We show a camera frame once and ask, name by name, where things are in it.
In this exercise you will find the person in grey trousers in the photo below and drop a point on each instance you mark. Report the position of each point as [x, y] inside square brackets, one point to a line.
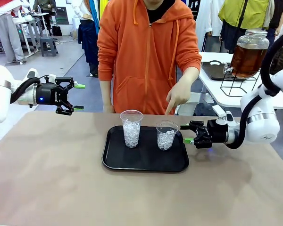
[8, 35]

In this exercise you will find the person in orange hoodie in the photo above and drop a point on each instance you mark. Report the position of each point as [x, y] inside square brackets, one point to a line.
[141, 58]

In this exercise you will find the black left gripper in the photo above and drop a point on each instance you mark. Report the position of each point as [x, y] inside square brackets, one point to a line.
[46, 94]

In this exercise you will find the large black plastic tray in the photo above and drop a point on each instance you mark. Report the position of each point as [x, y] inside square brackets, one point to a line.
[146, 160]

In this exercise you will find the mannequin in black vest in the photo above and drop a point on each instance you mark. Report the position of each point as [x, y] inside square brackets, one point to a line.
[277, 14]

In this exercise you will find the clear water bottle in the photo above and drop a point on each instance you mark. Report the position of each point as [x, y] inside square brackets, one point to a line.
[39, 9]

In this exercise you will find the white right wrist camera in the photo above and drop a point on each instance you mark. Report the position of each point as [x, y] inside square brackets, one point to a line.
[222, 114]

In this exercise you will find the glass tea dispenser jar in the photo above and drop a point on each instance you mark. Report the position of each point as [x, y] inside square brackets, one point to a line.
[247, 58]

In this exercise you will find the seated person in dark top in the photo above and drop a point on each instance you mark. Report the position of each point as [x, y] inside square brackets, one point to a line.
[46, 4]

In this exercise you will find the dark wall panel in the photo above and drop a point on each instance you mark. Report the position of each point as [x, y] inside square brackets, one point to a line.
[62, 16]

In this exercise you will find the person's left forearm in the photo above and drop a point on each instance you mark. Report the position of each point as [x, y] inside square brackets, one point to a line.
[191, 74]

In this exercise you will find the grey plastic stool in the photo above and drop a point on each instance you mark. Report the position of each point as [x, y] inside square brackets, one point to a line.
[48, 47]

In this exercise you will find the mannequin in navy dress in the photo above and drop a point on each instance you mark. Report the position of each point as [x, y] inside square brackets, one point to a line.
[89, 40]

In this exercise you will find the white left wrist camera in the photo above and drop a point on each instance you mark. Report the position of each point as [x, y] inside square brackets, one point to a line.
[52, 77]

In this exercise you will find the mannequin in yellow-green jacket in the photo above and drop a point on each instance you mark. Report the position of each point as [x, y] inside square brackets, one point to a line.
[247, 11]

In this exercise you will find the white standing desk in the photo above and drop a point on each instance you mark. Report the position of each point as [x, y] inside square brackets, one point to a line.
[26, 20]

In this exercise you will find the short clear iced cup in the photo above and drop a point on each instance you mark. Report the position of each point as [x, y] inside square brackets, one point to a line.
[165, 141]

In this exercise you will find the black handbag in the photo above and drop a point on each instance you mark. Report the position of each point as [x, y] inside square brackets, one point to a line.
[57, 30]

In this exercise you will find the person's right forearm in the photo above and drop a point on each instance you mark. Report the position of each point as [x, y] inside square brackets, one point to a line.
[106, 93]

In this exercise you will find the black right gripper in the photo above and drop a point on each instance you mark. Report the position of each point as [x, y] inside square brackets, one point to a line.
[217, 134]

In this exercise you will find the mannequin with yellow scarf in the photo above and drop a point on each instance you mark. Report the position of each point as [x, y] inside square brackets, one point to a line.
[103, 2]

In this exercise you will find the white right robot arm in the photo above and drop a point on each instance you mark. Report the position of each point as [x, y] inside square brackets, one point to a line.
[261, 122]

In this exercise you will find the tall clear iced cup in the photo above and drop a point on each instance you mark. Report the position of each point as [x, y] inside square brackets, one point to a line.
[131, 136]

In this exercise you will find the small black serving tray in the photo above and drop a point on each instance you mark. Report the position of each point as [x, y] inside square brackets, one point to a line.
[214, 71]

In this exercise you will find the white hanging garment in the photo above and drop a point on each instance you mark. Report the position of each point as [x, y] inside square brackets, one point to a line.
[207, 21]

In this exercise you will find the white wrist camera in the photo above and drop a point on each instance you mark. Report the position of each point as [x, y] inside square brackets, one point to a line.
[52, 77]
[222, 114]

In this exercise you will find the person's right hand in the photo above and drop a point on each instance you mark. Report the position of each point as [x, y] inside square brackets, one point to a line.
[108, 108]

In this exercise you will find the white side table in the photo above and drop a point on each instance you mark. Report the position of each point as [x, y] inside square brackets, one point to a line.
[233, 101]

